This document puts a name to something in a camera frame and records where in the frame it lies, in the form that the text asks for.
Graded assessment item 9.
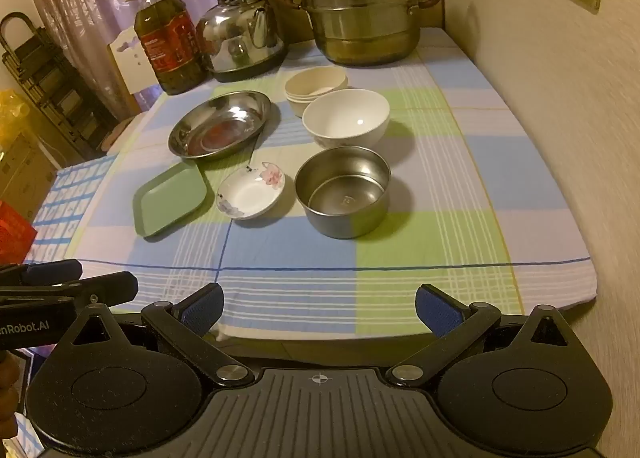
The stainless steel bowl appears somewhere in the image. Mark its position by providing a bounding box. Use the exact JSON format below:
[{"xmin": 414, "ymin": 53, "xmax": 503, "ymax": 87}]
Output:
[{"xmin": 294, "ymin": 145, "xmax": 392, "ymax": 240}]

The large white ceramic bowl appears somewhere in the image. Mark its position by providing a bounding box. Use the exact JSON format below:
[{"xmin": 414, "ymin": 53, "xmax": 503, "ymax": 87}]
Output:
[{"xmin": 301, "ymin": 88, "xmax": 391, "ymax": 151}]

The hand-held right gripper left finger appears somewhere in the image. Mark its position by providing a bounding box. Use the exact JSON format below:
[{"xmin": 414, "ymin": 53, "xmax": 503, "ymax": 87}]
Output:
[{"xmin": 59, "ymin": 282, "xmax": 256, "ymax": 387}]

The red plastic crate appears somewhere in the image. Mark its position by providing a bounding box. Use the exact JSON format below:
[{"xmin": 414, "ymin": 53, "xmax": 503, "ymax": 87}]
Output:
[{"xmin": 0, "ymin": 200, "xmax": 38, "ymax": 264}]

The stack of cream bowls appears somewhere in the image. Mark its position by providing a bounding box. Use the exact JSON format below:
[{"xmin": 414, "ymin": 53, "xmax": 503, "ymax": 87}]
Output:
[{"xmin": 284, "ymin": 65, "xmax": 349, "ymax": 100}]

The stainless steel kettle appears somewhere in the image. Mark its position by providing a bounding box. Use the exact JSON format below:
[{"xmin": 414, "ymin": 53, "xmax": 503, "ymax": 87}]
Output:
[{"xmin": 195, "ymin": 0, "xmax": 291, "ymax": 84}]

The person's left hand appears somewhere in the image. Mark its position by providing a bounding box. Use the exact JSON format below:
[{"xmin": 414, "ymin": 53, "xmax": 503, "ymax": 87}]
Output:
[{"xmin": 0, "ymin": 350, "xmax": 21, "ymax": 439}]

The blue grid white towel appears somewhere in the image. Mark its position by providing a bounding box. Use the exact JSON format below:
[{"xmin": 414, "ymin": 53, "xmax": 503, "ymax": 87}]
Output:
[{"xmin": 31, "ymin": 154, "xmax": 121, "ymax": 269}]

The yellow plastic bag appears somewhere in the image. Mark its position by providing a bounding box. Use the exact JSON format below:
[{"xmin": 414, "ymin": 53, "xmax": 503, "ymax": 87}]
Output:
[{"xmin": 0, "ymin": 89, "xmax": 26, "ymax": 149}]

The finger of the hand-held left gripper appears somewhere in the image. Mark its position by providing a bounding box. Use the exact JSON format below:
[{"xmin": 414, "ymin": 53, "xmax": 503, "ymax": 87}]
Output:
[
  {"xmin": 0, "ymin": 272, "xmax": 139, "ymax": 312},
  {"xmin": 0, "ymin": 259, "xmax": 84, "ymax": 292}
]

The oval stainless steel plate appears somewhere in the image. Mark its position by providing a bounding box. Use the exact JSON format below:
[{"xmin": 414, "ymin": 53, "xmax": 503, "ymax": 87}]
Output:
[{"xmin": 167, "ymin": 90, "xmax": 272, "ymax": 161}]

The green square plate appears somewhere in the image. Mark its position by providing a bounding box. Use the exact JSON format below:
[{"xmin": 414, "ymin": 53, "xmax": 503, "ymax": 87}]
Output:
[{"xmin": 133, "ymin": 161, "xmax": 208, "ymax": 239}]

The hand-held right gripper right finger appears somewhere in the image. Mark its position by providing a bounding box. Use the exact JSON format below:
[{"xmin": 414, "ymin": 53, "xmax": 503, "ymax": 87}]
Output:
[{"xmin": 386, "ymin": 283, "xmax": 587, "ymax": 387}]

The cooking oil bottle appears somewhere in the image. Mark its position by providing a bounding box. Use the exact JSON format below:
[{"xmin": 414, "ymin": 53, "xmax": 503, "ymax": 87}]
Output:
[{"xmin": 125, "ymin": 0, "xmax": 206, "ymax": 96}]

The small floral white dish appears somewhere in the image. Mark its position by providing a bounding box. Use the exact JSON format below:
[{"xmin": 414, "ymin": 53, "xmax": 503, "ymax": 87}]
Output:
[{"xmin": 215, "ymin": 161, "xmax": 287, "ymax": 221}]

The black folding rack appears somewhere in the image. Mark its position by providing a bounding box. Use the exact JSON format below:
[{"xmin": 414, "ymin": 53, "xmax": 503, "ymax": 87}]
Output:
[{"xmin": 0, "ymin": 12, "xmax": 121, "ymax": 166}]

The stainless steel steamer pot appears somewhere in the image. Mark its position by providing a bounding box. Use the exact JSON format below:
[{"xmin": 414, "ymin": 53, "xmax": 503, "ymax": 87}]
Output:
[{"xmin": 280, "ymin": 0, "xmax": 447, "ymax": 66}]

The cardboard box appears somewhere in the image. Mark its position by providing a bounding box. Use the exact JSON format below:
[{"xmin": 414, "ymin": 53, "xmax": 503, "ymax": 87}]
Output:
[{"xmin": 0, "ymin": 133, "xmax": 56, "ymax": 219}]

